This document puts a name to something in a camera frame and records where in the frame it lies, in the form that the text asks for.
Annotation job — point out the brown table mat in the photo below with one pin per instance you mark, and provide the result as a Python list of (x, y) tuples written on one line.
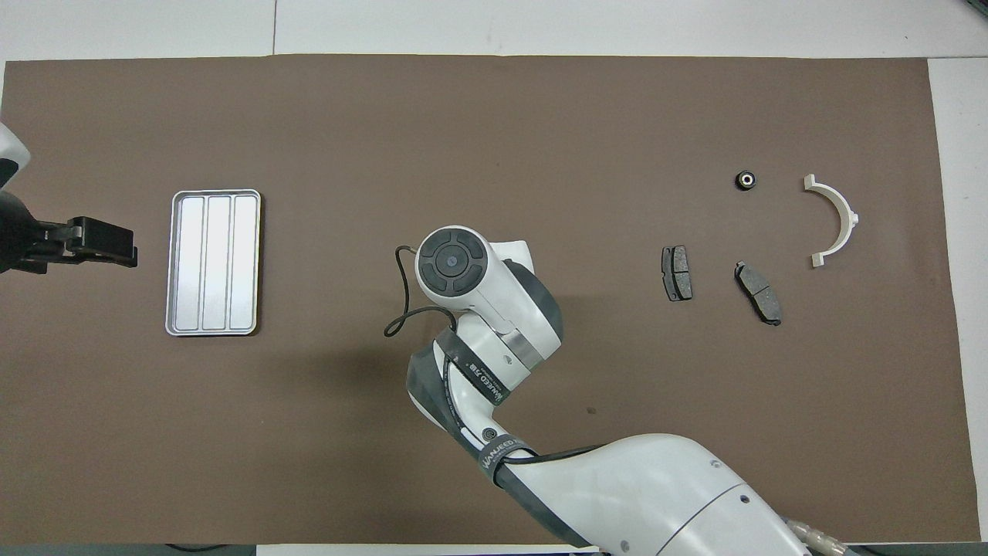
[(540, 139)]

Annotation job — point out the silver metal tray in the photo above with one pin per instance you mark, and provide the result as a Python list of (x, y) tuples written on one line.
[(216, 262)]

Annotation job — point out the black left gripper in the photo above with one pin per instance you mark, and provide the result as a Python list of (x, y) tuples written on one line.
[(23, 239)]

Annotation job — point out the dark grey curved brake pad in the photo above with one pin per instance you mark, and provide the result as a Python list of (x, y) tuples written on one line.
[(758, 293)]

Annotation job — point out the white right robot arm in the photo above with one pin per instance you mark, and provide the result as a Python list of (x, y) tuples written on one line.
[(656, 494)]

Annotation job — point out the white curved plastic bracket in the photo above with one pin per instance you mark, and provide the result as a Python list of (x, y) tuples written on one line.
[(847, 212)]

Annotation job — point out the dark grey rectangular brake pad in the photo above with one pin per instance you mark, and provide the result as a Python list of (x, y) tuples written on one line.
[(677, 272)]

